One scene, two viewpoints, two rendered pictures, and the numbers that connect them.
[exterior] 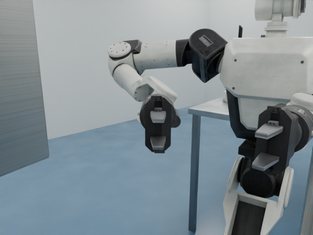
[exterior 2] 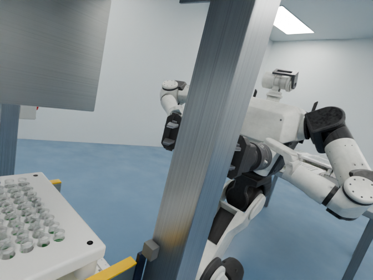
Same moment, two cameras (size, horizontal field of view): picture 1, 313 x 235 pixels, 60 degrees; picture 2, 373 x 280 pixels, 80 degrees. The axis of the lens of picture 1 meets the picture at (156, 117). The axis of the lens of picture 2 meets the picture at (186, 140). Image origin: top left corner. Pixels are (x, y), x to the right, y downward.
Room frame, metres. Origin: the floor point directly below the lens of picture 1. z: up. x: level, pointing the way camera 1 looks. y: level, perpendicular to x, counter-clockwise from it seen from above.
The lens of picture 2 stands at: (-0.16, -0.12, 1.22)
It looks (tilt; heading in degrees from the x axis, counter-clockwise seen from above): 12 degrees down; 5
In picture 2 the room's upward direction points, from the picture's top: 14 degrees clockwise
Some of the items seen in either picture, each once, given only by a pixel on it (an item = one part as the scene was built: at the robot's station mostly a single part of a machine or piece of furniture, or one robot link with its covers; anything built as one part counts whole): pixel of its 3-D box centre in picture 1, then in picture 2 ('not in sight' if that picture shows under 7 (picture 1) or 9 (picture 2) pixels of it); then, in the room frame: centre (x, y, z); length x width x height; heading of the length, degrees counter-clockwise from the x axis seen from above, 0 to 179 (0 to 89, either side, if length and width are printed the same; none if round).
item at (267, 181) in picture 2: (266, 159); (251, 186); (0.87, -0.38, 0.86); 0.28 x 0.13 x 0.18; 148
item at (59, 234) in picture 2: not in sight; (56, 256); (0.08, 0.03, 0.97); 0.01 x 0.01 x 0.07
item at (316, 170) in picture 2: not in sight; (301, 166); (1.34, -0.76, 0.93); 0.25 x 0.24 x 0.02; 52
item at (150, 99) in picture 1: (156, 118); (174, 129); (0.61, 0.00, 1.08); 0.12 x 0.10 x 0.13; 0
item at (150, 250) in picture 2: not in sight; (150, 249); (0.12, -0.08, 0.99); 0.02 x 0.01 x 0.02; 58
